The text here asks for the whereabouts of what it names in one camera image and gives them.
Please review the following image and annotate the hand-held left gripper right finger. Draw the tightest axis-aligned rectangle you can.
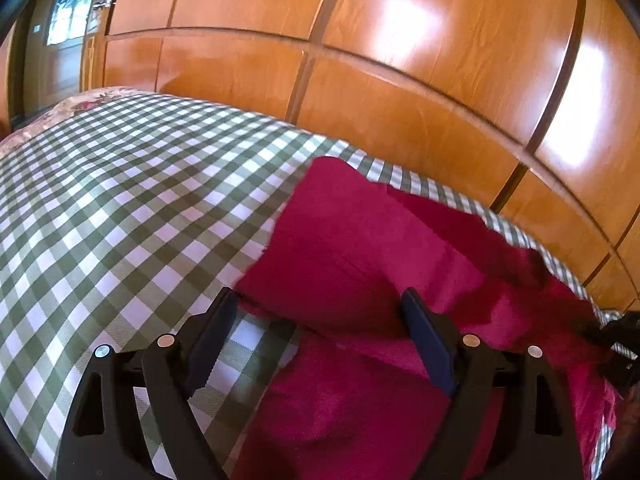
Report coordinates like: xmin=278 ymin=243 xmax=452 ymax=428
xmin=400 ymin=287 xmax=586 ymax=480

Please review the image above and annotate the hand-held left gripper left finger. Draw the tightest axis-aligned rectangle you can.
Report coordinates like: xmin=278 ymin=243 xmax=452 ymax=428
xmin=52 ymin=287 xmax=238 ymax=480

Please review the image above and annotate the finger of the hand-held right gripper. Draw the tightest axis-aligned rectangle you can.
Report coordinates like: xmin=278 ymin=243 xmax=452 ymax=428
xmin=575 ymin=310 xmax=640 ymax=348
xmin=597 ymin=352 xmax=640 ymax=398

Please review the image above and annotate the red knit garment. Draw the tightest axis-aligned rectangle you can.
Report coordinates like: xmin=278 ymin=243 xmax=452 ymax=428
xmin=227 ymin=156 xmax=621 ymax=480

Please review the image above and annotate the green checked blanket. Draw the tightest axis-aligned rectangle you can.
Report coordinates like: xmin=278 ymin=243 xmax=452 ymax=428
xmin=0 ymin=94 xmax=631 ymax=480

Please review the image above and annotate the wooden wardrobe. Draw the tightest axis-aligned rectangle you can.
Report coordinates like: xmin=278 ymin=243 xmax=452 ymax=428
xmin=80 ymin=0 xmax=640 ymax=311

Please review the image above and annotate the floral pillow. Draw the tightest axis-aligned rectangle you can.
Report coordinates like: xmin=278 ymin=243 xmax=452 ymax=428
xmin=0 ymin=87 xmax=151 ymax=156

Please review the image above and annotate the wooden door with glass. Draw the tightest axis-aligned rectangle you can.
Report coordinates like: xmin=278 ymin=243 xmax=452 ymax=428
xmin=10 ymin=0 xmax=116 ymax=126

